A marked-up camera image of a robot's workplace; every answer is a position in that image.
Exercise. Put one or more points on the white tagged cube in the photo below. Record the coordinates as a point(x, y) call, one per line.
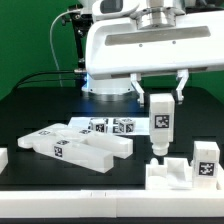
point(98, 125)
point(126, 125)

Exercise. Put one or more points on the white front fence bar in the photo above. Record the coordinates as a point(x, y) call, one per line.
point(111, 203)

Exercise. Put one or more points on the white tagged cube left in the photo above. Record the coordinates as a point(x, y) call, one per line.
point(98, 125)

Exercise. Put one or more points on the white tagged flat plate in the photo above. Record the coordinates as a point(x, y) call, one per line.
point(141, 124)

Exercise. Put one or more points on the white chair back frame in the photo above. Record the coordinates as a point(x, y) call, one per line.
point(86, 148)

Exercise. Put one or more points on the white fence bar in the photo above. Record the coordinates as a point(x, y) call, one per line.
point(111, 203)
point(3, 159)

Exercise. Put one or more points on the white left fence bar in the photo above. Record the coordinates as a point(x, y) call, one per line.
point(3, 159)

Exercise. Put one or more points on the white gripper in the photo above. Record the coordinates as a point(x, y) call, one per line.
point(153, 37)

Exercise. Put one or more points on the white tagged cube right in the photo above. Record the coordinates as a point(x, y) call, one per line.
point(126, 125)

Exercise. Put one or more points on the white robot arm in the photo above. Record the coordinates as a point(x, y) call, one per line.
point(140, 38)

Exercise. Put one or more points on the white chair seat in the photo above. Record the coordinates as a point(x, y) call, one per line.
point(175, 174)

